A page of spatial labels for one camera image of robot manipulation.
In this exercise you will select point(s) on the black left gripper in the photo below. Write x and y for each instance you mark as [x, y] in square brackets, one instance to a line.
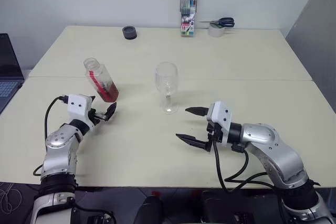
[92, 118]

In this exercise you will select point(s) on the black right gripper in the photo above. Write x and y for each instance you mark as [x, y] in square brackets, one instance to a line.
[213, 132]

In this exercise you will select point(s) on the clear bottle with red drink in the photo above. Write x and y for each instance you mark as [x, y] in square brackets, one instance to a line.
[105, 90]

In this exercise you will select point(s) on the clear wine glass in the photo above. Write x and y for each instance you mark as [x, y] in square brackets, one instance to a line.
[166, 77]

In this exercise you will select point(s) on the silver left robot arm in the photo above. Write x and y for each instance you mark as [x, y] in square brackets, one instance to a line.
[56, 140]

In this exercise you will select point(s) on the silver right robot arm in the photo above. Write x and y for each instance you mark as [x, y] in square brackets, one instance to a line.
[262, 134]

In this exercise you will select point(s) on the black round lid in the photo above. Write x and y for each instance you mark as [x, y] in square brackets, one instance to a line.
[130, 33]

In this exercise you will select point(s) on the dark rounded shape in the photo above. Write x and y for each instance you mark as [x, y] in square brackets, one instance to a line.
[150, 209]

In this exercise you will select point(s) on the clear tape roll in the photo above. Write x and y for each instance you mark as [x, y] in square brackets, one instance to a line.
[216, 32]

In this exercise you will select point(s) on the dark laptop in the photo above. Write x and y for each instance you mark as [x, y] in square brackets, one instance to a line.
[9, 77]

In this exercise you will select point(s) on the marker pen set box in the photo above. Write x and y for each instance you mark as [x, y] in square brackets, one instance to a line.
[188, 11]

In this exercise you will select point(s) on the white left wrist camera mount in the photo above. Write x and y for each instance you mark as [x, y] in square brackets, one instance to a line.
[77, 106]

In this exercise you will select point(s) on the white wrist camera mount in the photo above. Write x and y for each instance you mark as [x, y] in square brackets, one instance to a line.
[77, 106]
[221, 115]

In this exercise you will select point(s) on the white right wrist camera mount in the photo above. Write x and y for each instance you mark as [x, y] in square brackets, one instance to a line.
[221, 115]

